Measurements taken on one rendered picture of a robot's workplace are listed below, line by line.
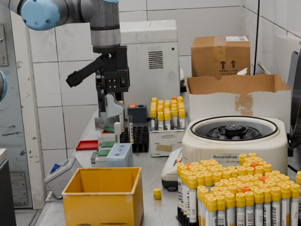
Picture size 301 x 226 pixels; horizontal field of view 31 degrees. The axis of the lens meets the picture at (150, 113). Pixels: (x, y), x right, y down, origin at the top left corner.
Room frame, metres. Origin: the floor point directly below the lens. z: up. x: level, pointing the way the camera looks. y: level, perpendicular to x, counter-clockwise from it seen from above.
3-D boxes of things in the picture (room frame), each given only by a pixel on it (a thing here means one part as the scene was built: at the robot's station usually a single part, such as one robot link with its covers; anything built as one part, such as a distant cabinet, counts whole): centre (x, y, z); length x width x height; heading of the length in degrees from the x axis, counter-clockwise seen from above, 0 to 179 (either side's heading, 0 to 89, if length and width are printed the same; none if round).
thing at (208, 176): (0.96, -0.10, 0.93); 0.02 x 0.02 x 0.11
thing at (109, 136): (1.40, 0.12, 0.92); 0.05 x 0.04 x 0.06; 87
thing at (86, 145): (1.52, 0.18, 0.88); 0.07 x 0.07 x 0.01; 87
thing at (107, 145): (1.32, 0.11, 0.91); 0.05 x 0.04 x 0.07; 87
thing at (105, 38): (1.40, 0.10, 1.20); 0.08 x 0.08 x 0.05
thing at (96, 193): (0.99, 0.10, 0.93); 0.13 x 0.13 x 0.10; 83
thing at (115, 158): (1.17, 0.07, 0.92); 0.10 x 0.07 x 0.10; 172
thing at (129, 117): (1.45, 0.06, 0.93); 0.01 x 0.01 x 0.10
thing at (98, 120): (1.71, 0.13, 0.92); 0.21 x 0.07 x 0.05; 177
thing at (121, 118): (1.52, 0.05, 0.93); 0.17 x 0.09 x 0.11; 178
